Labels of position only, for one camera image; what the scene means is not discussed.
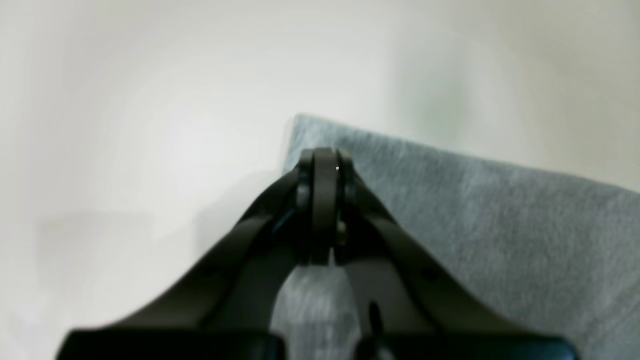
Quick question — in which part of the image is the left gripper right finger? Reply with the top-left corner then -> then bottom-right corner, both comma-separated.
334,151 -> 579,360

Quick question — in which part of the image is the grey T-shirt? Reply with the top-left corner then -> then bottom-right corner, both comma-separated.
284,114 -> 640,360

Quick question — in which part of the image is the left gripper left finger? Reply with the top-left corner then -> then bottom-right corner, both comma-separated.
57,148 -> 337,360

